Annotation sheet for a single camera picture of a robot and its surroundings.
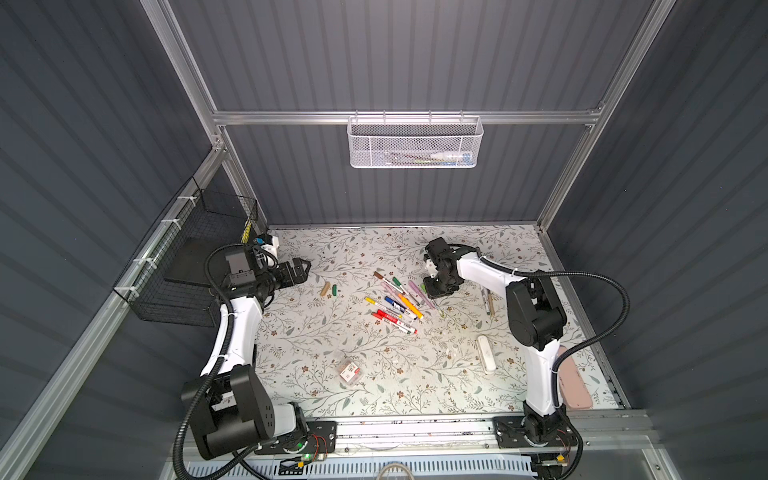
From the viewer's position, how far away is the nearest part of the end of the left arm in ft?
2.46

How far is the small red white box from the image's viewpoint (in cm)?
82

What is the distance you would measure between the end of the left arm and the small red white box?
285 millimetres
